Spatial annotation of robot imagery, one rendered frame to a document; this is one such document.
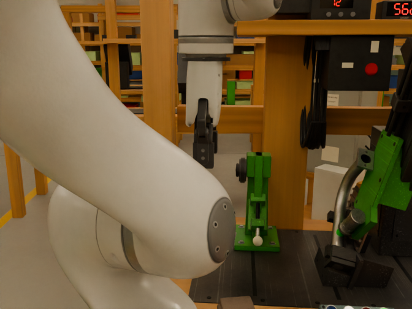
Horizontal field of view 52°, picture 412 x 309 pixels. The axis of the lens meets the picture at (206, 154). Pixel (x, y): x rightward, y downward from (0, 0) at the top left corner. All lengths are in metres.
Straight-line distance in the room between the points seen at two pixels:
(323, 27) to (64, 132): 0.96
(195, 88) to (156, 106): 0.74
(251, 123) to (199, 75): 0.83
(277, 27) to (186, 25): 0.59
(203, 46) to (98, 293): 0.36
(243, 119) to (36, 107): 1.14
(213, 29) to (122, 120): 0.28
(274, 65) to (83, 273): 0.96
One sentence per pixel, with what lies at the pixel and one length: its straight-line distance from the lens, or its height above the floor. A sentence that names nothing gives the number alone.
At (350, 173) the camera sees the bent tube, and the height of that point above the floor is 1.15.
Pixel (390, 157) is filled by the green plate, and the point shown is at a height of 1.23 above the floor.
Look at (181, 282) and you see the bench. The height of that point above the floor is 0.88.
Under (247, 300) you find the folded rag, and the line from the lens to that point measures 0.99.
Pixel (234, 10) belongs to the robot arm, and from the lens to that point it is 0.62.
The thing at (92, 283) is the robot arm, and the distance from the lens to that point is 0.53.
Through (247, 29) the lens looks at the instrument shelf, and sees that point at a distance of 1.20.
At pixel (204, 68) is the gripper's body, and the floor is 1.44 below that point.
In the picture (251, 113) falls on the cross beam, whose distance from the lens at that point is 1.43.
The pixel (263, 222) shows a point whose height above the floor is 0.99.
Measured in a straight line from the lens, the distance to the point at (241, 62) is 8.00.
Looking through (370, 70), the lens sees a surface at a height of 1.41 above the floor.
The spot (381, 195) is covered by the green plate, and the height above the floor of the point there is 1.14.
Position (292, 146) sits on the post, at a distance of 1.37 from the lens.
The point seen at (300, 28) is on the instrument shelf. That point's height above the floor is 1.52.
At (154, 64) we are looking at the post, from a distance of 1.35.
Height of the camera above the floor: 1.47
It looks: 14 degrees down
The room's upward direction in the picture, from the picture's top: straight up
